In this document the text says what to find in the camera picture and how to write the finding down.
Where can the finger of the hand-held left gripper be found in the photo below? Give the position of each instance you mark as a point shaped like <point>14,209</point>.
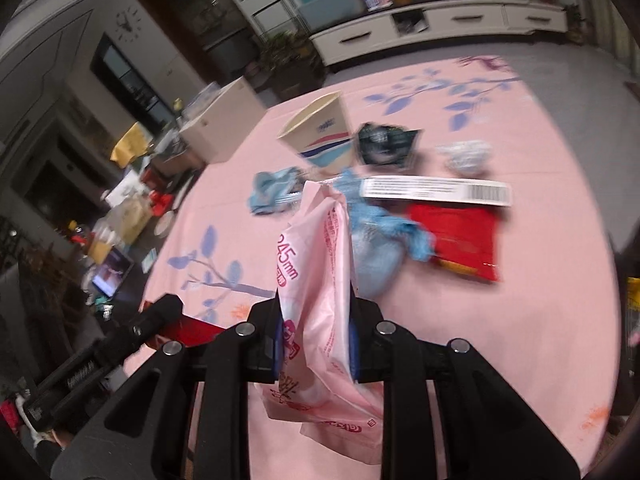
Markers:
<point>160,315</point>

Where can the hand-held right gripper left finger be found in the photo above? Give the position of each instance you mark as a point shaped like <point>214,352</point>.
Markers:
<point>265,345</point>

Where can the green snack bag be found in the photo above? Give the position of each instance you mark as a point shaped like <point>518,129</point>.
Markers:
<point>385,145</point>

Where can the white barcode box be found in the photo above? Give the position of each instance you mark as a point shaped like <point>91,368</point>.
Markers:
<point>430,190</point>

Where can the white cardboard box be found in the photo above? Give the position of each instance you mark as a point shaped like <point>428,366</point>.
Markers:
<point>225,115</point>

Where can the translucent storage box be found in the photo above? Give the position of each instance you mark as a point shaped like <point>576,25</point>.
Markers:
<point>330,7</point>

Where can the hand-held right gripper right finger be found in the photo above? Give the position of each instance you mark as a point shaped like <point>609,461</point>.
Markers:
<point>367,350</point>

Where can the clear bluish plastic wrapper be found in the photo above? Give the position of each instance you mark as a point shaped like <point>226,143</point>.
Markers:
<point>275,192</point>

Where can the striped paper cup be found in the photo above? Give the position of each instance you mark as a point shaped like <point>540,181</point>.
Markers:
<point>320,130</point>

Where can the blue crumpled plastic cover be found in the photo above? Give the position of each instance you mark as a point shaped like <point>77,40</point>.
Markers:
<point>390,220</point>

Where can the phone with lit screen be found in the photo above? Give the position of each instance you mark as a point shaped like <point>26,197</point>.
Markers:
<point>112,272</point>

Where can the round wall clock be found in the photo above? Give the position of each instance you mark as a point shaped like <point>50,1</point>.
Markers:
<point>127,24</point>

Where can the red box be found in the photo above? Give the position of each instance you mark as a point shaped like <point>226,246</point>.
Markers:
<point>200,332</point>

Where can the white TV cabinet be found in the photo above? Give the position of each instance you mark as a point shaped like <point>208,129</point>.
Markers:
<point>450,20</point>

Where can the white plastic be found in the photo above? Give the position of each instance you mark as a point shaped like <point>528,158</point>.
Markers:
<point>465,157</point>

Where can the red snack bag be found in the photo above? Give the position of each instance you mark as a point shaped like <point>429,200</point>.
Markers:
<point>460,240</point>

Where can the yellow cloth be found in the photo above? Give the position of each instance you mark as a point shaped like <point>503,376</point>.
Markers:
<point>130,142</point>

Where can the pink red-print plastic package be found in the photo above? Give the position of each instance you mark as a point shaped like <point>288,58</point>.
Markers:
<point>310,280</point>

